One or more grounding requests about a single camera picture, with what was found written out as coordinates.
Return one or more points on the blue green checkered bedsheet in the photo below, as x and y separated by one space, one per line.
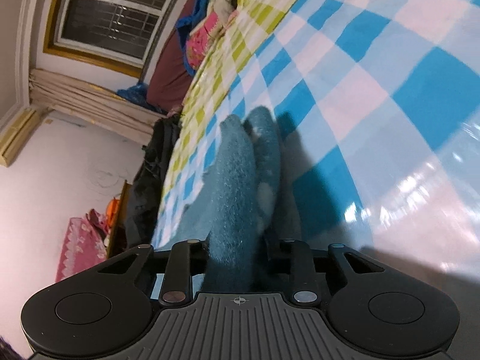
377 106

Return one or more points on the blue blanket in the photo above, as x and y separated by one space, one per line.
196 11

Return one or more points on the teal fleece garment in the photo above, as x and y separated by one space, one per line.
234 208

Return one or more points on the blue plastic bag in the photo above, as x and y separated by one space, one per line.
135 94

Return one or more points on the left cream curtain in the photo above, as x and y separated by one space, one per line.
93 104

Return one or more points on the maroon headboard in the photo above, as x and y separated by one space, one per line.
170 81

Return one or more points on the orange bag on desk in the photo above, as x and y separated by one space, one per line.
112 210

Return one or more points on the window with metal grille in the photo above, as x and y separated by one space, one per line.
119 35

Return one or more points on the black jacket on bed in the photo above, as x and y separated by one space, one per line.
146 192

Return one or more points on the wooden desk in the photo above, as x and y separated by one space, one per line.
117 240

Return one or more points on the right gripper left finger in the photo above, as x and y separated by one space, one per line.
178 267

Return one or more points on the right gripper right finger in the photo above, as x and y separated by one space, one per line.
293 269

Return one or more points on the pink floral pillow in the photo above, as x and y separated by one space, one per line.
202 37

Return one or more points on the pink floral cloth bundle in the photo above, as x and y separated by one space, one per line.
84 244

